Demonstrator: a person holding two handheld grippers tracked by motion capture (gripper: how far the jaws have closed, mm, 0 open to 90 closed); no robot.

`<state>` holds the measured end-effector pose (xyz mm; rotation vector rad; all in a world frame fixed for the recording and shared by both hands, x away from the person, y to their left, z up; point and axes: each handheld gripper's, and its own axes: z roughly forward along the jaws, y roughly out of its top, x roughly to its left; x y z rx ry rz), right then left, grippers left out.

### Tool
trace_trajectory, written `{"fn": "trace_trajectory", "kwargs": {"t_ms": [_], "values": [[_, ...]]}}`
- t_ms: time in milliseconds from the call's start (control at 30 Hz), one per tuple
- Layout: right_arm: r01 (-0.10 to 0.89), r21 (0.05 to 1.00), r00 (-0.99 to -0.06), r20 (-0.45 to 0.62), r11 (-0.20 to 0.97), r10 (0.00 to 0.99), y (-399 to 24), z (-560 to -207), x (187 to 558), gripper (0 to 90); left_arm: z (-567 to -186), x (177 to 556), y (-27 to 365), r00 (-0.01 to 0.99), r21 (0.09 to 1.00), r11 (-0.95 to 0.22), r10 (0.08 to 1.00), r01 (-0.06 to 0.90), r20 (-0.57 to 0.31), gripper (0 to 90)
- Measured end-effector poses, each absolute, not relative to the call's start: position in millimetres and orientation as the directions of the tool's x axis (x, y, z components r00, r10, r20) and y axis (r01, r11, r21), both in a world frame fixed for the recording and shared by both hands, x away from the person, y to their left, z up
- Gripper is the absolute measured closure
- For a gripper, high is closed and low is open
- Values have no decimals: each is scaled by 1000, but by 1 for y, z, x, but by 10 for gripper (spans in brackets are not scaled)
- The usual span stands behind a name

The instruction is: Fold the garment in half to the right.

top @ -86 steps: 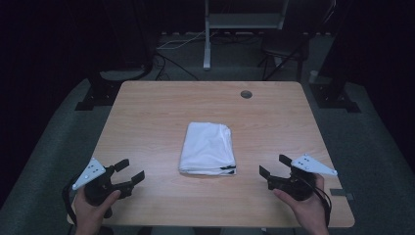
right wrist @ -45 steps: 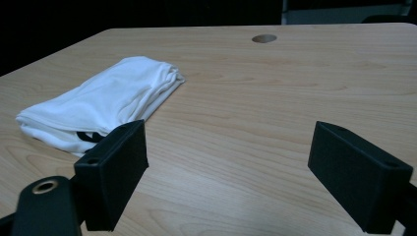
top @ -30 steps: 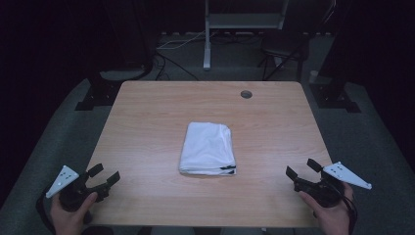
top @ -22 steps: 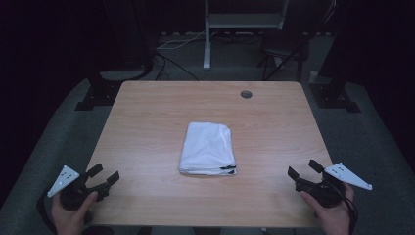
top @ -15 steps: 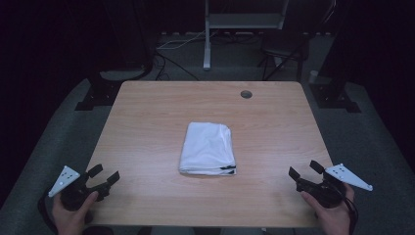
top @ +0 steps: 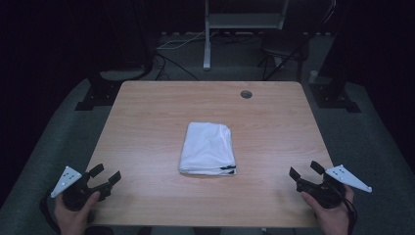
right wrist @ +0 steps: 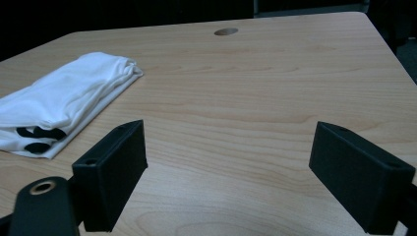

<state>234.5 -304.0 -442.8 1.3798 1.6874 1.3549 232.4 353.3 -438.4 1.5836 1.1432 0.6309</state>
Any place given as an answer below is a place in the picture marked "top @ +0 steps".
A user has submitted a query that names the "black stand base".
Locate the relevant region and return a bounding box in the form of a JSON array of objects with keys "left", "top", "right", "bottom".
[
  {"left": 309, "top": 77, "right": 362, "bottom": 114},
  {"left": 74, "top": 70, "right": 122, "bottom": 112}
]

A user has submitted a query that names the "black floor cable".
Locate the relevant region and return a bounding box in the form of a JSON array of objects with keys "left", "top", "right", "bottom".
[{"left": 153, "top": 52, "right": 200, "bottom": 81}]

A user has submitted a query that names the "black chair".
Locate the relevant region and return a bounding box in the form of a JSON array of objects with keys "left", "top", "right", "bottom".
[{"left": 257, "top": 29, "right": 311, "bottom": 82}]

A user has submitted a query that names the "white printed tank top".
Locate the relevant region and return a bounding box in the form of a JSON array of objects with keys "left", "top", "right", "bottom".
[{"left": 177, "top": 121, "right": 238, "bottom": 176}]

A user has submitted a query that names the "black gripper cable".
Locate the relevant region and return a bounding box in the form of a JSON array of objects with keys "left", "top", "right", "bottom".
[
  {"left": 39, "top": 195, "right": 62, "bottom": 235},
  {"left": 339, "top": 190, "right": 358, "bottom": 235}
]

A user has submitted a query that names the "white metal stand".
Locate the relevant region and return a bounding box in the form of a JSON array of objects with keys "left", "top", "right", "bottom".
[{"left": 203, "top": 0, "right": 290, "bottom": 71}]

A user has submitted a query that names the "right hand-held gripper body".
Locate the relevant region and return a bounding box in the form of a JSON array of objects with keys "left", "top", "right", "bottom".
[{"left": 295, "top": 164, "right": 373, "bottom": 210}]

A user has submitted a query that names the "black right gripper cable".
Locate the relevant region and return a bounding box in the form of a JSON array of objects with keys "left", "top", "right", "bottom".
[{"left": 339, "top": 190, "right": 358, "bottom": 235}]

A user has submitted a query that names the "person's left hand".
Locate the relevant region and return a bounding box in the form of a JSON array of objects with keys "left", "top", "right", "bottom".
[{"left": 53, "top": 190, "right": 102, "bottom": 235}]

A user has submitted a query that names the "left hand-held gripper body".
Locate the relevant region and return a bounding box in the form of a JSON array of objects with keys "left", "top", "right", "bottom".
[{"left": 50, "top": 165, "right": 113, "bottom": 212}]

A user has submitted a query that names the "white floor cable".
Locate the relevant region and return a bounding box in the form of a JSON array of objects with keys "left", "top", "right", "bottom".
[{"left": 156, "top": 28, "right": 220, "bottom": 51}]

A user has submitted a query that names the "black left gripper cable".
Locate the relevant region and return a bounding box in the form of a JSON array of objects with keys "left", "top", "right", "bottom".
[{"left": 39, "top": 195, "right": 62, "bottom": 235}]

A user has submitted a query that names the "person's right hand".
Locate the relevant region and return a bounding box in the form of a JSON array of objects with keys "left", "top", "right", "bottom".
[{"left": 300, "top": 185, "right": 355, "bottom": 235}]

